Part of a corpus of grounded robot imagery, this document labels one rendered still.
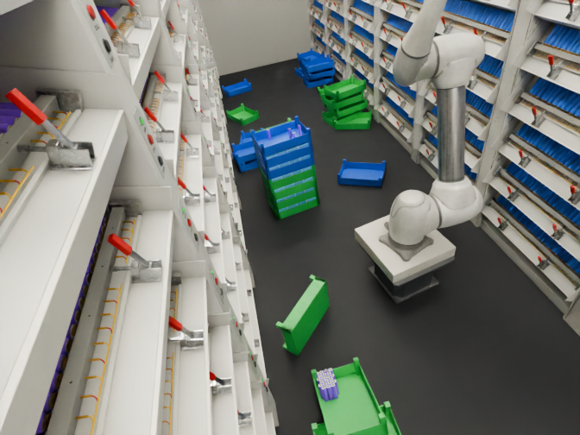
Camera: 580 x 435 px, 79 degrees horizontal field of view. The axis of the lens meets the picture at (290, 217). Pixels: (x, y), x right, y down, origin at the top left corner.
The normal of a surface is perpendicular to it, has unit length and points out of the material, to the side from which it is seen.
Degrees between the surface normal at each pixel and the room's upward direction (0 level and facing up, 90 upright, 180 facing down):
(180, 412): 17
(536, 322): 0
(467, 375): 0
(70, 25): 90
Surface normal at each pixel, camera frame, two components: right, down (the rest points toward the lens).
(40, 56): 0.21, 0.62
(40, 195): 0.13, -0.78
